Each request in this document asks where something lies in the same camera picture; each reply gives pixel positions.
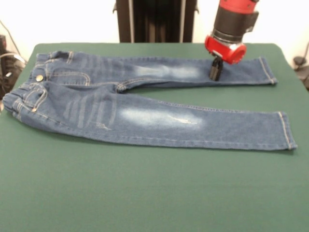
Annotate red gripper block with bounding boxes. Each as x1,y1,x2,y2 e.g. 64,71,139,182
204,35,247,82

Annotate dark green table cloth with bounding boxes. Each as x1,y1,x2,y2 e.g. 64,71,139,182
0,43,309,232

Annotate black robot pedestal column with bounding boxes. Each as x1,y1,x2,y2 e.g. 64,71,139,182
112,0,200,44

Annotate blue denim jeans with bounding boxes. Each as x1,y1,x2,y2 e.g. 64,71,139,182
1,50,298,152

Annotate black round stand base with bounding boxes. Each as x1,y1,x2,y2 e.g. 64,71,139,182
293,41,309,91

